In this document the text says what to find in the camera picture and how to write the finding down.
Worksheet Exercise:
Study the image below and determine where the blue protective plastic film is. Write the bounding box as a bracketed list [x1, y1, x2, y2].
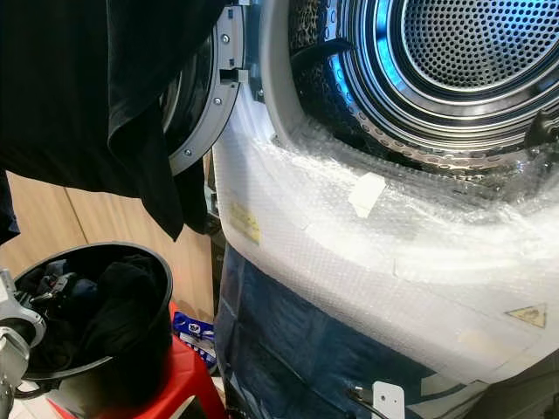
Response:
[213, 244, 483, 419]

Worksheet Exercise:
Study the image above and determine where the black clothes pile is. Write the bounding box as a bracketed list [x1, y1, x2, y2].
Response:
[28, 255, 167, 376]

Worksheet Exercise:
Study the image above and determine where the dark blue hanging garment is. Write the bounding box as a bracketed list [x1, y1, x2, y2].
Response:
[0, 169, 21, 246]

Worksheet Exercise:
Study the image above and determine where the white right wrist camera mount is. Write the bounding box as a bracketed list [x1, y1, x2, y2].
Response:
[371, 381, 407, 419]

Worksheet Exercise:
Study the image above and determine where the perforated steel washer drum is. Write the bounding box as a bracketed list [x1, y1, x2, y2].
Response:
[290, 0, 559, 172]

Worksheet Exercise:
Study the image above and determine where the white tape piece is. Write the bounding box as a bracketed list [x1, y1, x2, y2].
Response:
[347, 171, 388, 220]

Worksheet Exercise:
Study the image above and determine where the white front-load washing machine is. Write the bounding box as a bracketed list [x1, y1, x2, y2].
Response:
[211, 0, 559, 419]

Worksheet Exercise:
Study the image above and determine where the wooden cabinet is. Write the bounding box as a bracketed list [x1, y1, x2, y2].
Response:
[0, 169, 216, 326]

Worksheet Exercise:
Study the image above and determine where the black round bucket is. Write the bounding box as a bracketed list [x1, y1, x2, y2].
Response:
[13, 241, 176, 413]

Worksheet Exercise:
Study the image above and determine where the red plastic stool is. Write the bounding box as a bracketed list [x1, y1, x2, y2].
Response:
[44, 301, 230, 419]

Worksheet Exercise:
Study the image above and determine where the black drum paddle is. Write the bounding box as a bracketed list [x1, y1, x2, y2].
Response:
[290, 38, 344, 73]
[527, 108, 559, 150]

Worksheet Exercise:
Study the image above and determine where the blue white package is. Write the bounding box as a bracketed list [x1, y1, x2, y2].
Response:
[172, 311, 218, 364]

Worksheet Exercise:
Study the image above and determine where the black hanging T-shirt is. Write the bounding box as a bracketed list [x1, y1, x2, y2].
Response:
[0, 0, 230, 242]

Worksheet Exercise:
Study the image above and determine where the yellow energy rating label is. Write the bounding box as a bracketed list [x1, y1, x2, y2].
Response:
[229, 202, 263, 245]

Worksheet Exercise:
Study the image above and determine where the grey round washer door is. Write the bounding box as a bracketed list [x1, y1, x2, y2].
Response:
[168, 0, 251, 176]

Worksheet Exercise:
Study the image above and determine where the yellow triangle warning sticker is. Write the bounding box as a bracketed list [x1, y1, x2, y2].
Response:
[504, 303, 549, 330]

